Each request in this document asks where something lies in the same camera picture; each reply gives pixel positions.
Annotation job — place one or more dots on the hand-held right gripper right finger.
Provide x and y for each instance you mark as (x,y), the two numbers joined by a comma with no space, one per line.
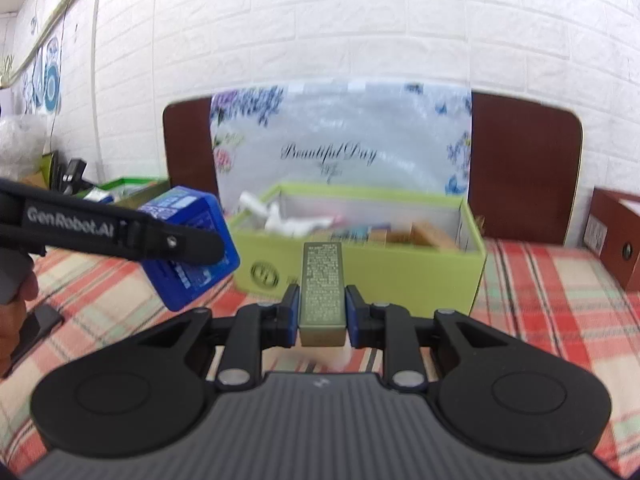
(352,316)

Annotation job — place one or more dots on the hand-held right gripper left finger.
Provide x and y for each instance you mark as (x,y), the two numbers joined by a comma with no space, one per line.
(294,316)

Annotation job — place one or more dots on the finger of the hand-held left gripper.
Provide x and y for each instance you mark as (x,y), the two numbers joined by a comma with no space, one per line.
(185,246)

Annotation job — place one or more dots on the olive green slim box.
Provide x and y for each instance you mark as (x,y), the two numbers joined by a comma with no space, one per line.
(322,290)

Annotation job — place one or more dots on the small blue box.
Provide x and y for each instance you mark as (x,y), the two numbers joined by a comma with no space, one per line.
(197,286)

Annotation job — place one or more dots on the light green storage box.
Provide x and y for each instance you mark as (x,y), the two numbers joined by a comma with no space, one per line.
(400,275)

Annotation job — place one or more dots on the person's left hand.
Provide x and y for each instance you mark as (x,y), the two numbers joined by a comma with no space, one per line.
(10,325)

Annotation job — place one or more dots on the black device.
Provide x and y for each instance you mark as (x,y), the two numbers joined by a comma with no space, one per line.
(72,175)

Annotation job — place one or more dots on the dark green box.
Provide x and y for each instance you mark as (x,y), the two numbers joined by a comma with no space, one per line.
(140,195)

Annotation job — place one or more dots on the white plastic bottle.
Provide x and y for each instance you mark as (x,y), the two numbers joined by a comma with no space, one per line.
(250,202)

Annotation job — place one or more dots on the white plastic bag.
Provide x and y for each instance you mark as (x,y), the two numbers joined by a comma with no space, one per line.
(20,145)

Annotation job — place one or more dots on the white bottle with pink cap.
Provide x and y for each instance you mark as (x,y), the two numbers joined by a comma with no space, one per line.
(295,225)

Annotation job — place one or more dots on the black phone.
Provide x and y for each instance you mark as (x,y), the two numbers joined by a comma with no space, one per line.
(42,326)

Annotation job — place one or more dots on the red plaid blanket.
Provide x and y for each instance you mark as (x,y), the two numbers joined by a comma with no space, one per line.
(540,290)

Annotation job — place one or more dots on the floral box lid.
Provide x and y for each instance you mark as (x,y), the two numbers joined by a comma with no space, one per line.
(340,125)

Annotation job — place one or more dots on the brown wooden headboard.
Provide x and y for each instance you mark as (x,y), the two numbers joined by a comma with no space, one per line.
(525,170)

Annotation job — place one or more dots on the brown cardboard box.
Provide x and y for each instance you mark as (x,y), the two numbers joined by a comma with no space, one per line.
(615,240)

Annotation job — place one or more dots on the blue wall decal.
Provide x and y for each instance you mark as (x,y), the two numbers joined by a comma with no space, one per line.
(50,85)

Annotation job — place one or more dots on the white wall pipe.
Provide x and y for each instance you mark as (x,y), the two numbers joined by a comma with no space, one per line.
(97,85)

